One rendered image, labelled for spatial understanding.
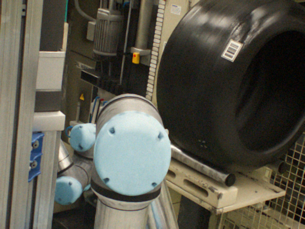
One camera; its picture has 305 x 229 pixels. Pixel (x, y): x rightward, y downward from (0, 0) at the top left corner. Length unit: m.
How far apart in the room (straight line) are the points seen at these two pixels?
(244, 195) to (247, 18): 0.64
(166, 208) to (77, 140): 0.57
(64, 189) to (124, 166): 0.66
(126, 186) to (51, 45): 0.41
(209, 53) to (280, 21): 0.25
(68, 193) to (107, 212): 0.59
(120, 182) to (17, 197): 0.35
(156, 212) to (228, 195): 0.91
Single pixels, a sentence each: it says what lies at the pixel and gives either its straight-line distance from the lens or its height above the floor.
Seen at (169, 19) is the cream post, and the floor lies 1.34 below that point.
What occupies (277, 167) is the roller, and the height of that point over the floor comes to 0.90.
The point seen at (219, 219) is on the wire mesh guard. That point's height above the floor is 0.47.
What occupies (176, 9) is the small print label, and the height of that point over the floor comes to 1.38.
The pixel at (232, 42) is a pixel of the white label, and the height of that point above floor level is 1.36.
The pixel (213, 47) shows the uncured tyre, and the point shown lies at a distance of 1.83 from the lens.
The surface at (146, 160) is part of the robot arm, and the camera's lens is 0.91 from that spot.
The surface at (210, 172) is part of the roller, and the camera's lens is 2.02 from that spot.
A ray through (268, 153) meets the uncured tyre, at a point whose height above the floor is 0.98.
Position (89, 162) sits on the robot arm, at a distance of 1.67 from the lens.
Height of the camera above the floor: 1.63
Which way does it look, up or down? 17 degrees down
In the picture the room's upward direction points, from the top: 8 degrees clockwise
